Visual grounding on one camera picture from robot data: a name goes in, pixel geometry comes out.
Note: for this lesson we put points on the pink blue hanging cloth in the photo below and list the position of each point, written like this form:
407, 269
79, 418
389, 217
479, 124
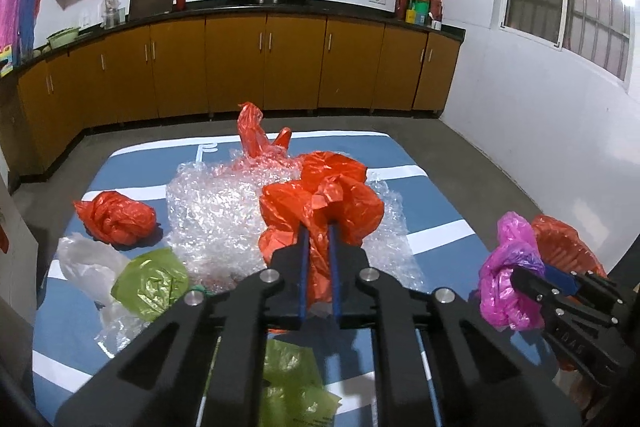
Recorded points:
18, 18

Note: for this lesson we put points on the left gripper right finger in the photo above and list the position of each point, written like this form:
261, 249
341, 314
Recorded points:
436, 361

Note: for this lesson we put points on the green plastic sheet near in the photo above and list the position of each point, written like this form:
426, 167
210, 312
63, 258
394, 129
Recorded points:
293, 393

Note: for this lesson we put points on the red lined trash basket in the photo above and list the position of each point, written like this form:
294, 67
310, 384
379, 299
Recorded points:
560, 246

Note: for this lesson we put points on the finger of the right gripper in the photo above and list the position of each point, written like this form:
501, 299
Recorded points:
545, 295
564, 282

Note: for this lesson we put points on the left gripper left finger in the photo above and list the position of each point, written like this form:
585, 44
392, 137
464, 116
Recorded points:
201, 361

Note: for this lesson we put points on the green basin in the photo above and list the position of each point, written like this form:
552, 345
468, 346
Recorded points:
63, 37

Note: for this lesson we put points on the white plastic bag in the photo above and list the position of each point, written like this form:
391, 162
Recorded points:
91, 266

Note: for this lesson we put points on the red bag with items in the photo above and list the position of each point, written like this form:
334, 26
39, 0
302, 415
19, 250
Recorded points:
427, 13

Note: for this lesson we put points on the lower wooden kitchen cabinets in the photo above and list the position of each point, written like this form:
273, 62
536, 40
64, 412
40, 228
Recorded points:
204, 66

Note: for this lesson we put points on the dark cutting board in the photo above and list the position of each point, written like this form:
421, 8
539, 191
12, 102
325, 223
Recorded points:
141, 9

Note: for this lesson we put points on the light green plastic bag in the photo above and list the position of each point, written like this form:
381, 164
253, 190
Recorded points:
151, 283

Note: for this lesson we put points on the pink plastic bag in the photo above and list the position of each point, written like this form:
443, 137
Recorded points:
501, 304

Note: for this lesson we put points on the tall orange plastic bag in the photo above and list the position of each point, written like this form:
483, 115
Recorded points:
254, 139

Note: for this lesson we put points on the clear jar on counter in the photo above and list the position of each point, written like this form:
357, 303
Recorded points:
112, 12

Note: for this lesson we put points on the black countertop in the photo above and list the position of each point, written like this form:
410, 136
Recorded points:
208, 8

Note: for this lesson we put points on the clear bubble wrap sheet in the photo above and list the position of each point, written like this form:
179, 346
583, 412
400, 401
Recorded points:
215, 221

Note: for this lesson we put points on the large orange plastic bag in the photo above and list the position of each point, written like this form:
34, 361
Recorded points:
331, 188

